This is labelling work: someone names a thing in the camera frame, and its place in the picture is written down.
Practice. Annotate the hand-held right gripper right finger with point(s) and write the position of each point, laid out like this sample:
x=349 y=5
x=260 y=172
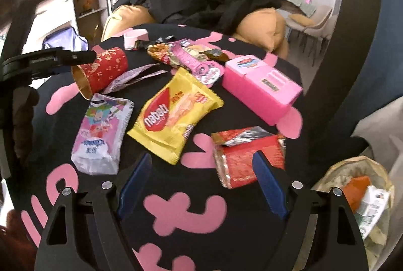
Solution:
x=267 y=183

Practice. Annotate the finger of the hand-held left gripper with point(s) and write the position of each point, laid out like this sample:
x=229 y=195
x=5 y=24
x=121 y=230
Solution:
x=47 y=58

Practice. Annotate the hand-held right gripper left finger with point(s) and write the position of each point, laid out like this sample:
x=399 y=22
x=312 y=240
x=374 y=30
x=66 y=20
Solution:
x=135 y=186

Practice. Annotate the red foil snack wrapper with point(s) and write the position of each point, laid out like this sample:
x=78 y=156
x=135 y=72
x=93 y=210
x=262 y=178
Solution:
x=242 y=157

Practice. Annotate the red gold-patterned paper cup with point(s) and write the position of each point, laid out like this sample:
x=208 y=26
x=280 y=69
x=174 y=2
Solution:
x=105 y=69

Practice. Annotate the beige paper bag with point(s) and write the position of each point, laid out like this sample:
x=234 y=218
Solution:
x=333 y=176

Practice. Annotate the yellow wafer packet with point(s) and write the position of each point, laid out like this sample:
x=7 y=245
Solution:
x=171 y=113

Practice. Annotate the patterned snack wrapper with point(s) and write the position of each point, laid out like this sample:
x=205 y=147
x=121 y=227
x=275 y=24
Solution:
x=160 y=52

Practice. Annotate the purple bag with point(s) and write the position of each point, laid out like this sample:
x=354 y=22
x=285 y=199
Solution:
x=64 y=38

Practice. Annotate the black pink printed tablecloth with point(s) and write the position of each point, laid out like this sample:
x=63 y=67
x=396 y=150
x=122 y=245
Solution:
x=189 y=220

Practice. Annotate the white pink tissue packet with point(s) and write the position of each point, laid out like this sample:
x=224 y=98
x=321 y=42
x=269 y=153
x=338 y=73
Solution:
x=100 y=132

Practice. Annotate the lilac flat wrapper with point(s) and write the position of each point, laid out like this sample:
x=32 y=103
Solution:
x=132 y=77

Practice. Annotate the orange packet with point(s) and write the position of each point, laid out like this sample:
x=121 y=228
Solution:
x=355 y=192

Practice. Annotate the small pink container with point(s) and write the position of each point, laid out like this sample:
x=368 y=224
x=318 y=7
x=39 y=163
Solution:
x=136 y=38

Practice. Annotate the pink toy fridge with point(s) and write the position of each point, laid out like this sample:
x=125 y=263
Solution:
x=261 y=88

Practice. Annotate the white green-labelled carton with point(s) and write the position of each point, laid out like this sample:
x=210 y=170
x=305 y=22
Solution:
x=373 y=205

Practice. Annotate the white cloth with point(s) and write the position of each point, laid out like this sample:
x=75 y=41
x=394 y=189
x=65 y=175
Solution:
x=377 y=126

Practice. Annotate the pink toy card package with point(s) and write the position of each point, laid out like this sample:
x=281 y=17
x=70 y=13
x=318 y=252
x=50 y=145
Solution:
x=195 y=64

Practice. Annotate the dark brown snack wrapper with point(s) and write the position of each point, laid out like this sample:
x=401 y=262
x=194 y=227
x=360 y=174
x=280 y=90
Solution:
x=215 y=55

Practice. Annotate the black clothing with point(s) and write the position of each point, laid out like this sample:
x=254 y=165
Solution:
x=189 y=0

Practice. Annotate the orange sofa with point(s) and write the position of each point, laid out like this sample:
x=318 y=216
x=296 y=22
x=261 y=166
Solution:
x=261 y=28

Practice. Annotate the beige dining chair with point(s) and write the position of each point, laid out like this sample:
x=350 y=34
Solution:
x=314 y=17

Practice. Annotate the dining table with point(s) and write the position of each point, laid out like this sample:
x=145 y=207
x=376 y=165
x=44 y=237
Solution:
x=296 y=5

